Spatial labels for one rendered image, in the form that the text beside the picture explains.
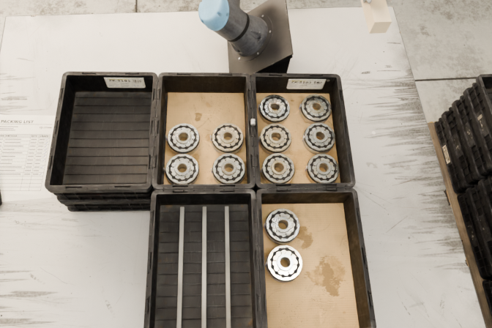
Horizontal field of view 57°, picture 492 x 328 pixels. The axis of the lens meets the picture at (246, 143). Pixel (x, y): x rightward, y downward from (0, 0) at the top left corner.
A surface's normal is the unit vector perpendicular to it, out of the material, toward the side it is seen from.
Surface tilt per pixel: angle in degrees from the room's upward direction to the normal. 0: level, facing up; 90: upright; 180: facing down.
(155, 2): 0
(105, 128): 0
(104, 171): 0
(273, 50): 43
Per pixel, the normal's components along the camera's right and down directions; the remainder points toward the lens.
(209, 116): 0.07, -0.42
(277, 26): -0.63, -0.29
